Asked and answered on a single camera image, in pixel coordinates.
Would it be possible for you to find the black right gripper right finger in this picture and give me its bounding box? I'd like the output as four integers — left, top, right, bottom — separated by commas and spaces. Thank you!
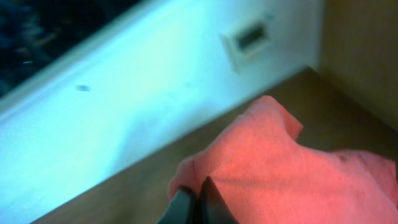
200, 176, 239, 224

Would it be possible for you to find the orange t-shirt with white print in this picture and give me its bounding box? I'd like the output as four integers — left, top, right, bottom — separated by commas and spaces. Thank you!
168, 96, 397, 223

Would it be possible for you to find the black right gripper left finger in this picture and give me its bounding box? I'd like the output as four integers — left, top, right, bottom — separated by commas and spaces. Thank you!
157, 186, 197, 224

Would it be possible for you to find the white wall outlet plate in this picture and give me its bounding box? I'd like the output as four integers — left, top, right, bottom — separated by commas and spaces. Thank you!
220, 13, 273, 74

